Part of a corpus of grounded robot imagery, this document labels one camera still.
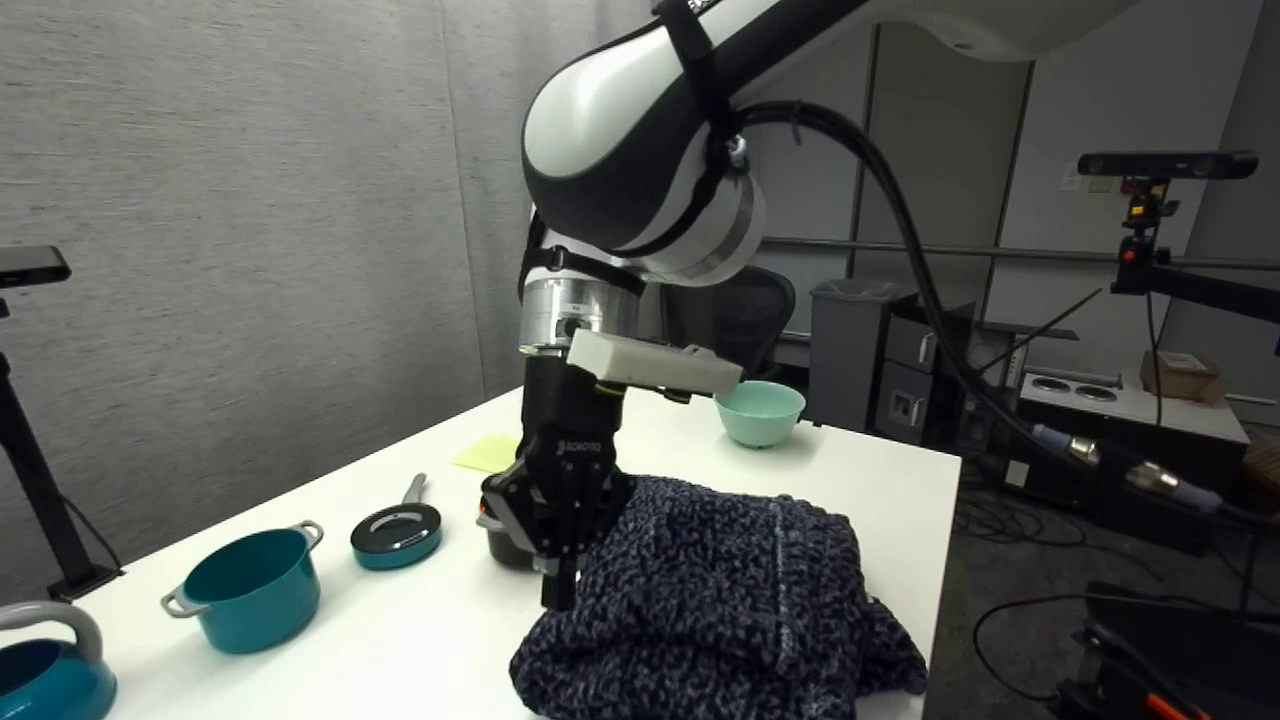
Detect black drawer unit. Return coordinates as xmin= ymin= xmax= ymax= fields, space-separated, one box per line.
xmin=871 ymin=293 xmax=984 ymax=452

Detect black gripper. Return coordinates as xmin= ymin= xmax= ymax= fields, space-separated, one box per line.
xmin=514 ymin=357 xmax=640 ymax=619

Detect black case orange detail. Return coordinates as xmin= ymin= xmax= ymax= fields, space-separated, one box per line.
xmin=1054 ymin=578 xmax=1280 ymax=720

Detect brown cardboard box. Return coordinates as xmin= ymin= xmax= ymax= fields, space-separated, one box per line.
xmin=1139 ymin=350 xmax=1228 ymax=409

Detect grey metal cabinet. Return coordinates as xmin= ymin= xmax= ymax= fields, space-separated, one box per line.
xmin=810 ymin=276 xmax=925 ymax=434

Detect black bar camera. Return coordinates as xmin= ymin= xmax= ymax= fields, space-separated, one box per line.
xmin=1072 ymin=150 xmax=1264 ymax=188

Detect black tripod stand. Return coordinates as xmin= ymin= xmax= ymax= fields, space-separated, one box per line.
xmin=0 ymin=285 xmax=130 ymax=606

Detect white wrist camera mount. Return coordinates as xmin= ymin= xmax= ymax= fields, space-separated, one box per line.
xmin=565 ymin=327 xmax=748 ymax=403

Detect black camera boom mount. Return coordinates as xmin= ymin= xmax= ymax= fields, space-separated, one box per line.
xmin=1110 ymin=178 xmax=1280 ymax=327

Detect black floor cable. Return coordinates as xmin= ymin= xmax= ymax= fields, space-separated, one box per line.
xmin=967 ymin=594 xmax=1097 ymax=706

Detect black mesh office chair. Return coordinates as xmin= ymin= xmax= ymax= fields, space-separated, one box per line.
xmin=635 ymin=260 xmax=802 ymax=394

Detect grey curtain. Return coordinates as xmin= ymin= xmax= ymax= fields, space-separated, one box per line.
xmin=0 ymin=0 xmax=674 ymax=606

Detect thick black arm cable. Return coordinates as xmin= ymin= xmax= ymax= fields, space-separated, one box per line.
xmin=736 ymin=98 xmax=1083 ymax=466

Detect yellow-green plastic piece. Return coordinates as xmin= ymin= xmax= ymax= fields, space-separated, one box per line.
xmin=451 ymin=434 xmax=529 ymax=480

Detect dark blue knitted blanket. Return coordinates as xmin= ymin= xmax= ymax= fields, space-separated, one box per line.
xmin=508 ymin=472 xmax=932 ymax=720

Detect teal kettle grey handle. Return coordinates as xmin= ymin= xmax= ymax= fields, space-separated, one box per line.
xmin=0 ymin=597 xmax=120 ymax=720

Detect teal toy pot grey handles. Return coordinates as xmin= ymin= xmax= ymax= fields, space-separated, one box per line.
xmin=161 ymin=518 xmax=328 ymax=660

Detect mint green bowl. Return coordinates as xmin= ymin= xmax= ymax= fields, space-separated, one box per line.
xmin=714 ymin=376 xmax=811 ymax=452

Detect black toy saucepan grey handle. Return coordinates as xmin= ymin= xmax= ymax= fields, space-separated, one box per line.
xmin=473 ymin=472 xmax=546 ymax=573

